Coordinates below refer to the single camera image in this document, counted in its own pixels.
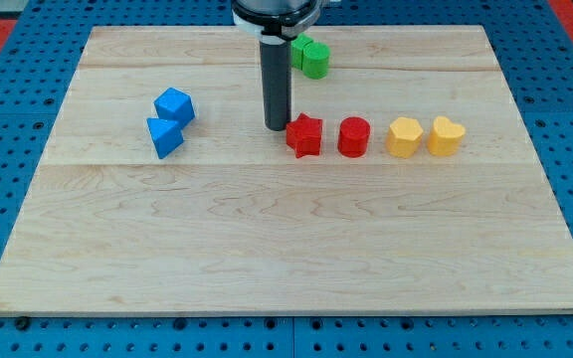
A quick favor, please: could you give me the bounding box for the green star block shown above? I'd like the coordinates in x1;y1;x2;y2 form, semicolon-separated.
291;34;314;70

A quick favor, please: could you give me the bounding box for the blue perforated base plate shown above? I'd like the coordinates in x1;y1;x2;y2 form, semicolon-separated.
0;1;573;357

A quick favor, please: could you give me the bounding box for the red star block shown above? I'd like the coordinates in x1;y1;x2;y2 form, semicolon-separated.
286;112;323;158

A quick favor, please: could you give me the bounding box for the blue cube block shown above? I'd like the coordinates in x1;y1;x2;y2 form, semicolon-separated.
153;88;195;129

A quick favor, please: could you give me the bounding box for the yellow heart block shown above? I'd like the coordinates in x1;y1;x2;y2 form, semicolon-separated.
427;116;467;157

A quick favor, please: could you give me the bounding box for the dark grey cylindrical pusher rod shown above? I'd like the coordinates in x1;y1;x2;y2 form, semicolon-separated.
260;36;291;131

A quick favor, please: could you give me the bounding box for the red cylinder block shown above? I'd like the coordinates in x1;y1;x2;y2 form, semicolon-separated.
337;116;370;158

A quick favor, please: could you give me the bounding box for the yellow hexagon block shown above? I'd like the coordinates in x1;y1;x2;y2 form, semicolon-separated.
385;117;424;158

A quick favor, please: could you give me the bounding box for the green cylinder block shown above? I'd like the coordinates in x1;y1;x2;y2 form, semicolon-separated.
301;42;330;80

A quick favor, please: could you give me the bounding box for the blue triangle block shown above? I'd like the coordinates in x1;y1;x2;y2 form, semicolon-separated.
146;118;184;159

